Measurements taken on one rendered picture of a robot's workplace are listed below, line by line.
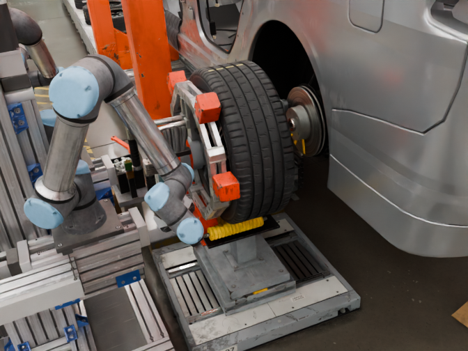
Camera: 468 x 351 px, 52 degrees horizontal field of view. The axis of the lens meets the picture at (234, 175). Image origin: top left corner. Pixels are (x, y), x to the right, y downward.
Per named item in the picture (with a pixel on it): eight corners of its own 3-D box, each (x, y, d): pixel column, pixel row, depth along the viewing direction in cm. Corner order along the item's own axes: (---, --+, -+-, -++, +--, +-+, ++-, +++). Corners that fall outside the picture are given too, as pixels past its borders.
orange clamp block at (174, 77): (190, 88, 203) (184, 69, 205) (172, 91, 201) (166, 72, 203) (188, 95, 210) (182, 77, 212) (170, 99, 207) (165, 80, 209)
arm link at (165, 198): (152, 182, 144) (176, 208, 147) (138, 203, 135) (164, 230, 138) (170, 170, 140) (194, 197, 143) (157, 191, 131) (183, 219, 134)
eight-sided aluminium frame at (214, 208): (232, 237, 192) (222, 111, 164) (217, 242, 190) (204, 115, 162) (192, 176, 236) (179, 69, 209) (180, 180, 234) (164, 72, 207)
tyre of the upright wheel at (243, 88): (242, 184, 248) (303, 234, 189) (199, 196, 241) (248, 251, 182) (224, 55, 226) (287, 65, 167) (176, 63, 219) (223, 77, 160)
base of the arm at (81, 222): (65, 239, 158) (58, 215, 153) (58, 216, 170) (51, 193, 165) (111, 225, 163) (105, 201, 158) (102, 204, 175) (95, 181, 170)
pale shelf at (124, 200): (152, 199, 250) (151, 194, 248) (120, 207, 245) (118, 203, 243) (136, 164, 285) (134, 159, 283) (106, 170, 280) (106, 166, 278)
